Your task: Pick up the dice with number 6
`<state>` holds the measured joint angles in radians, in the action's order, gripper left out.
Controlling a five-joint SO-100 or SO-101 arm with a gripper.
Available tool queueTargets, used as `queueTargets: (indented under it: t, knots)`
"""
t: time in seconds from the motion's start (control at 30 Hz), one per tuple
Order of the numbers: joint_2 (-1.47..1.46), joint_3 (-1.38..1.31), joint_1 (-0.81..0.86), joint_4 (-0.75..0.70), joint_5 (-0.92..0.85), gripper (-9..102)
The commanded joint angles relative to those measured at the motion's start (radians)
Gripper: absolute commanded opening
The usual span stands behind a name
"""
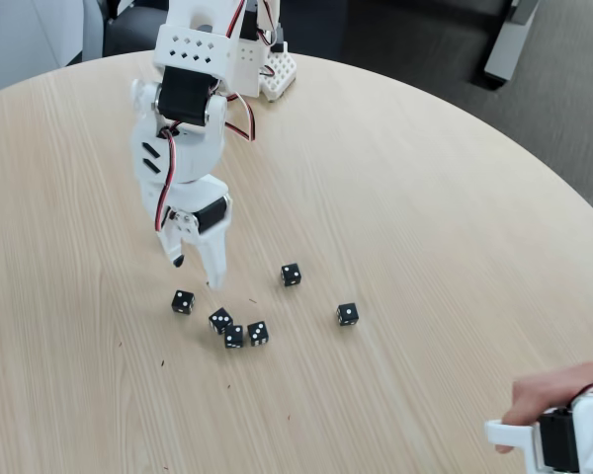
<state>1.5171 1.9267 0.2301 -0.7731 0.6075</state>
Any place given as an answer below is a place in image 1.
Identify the person's hand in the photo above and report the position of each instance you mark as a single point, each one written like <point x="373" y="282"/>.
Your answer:
<point x="548" y="390"/>

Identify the black die showing one pip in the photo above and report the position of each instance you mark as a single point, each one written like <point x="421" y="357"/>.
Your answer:
<point x="183" y="301"/>
<point x="347" y="314"/>

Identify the black die showing three pips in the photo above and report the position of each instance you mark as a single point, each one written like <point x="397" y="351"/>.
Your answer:
<point x="258" y="334"/>
<point x="220" y="321"/>

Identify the black die showing two pips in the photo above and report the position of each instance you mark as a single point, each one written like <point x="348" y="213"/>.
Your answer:
<point x="234" y="337"/>
<point x="290" y="275"/>

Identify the black chair seat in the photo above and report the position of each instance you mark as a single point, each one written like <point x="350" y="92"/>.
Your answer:
<point x="133" y="32"/>

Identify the white cabinet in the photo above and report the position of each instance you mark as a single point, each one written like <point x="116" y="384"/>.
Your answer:
<point x="20" y="39"/>

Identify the grey desk leg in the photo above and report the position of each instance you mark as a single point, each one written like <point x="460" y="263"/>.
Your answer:
<point x="506" y="44"/>

